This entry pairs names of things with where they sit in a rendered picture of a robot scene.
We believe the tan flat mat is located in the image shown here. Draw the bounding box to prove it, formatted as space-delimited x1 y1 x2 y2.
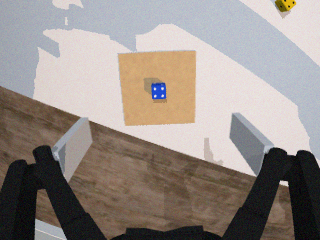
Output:
118 51 196 126

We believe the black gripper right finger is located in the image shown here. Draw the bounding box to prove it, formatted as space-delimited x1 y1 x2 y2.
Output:
220 113 320 240

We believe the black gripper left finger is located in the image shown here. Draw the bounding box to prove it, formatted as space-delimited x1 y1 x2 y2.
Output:
0 117 107 240

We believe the blue die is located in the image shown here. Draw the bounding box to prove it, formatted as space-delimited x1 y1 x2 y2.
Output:
151 83 166 99

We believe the yellow die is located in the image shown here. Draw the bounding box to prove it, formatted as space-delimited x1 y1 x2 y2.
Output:
275 0 296 12

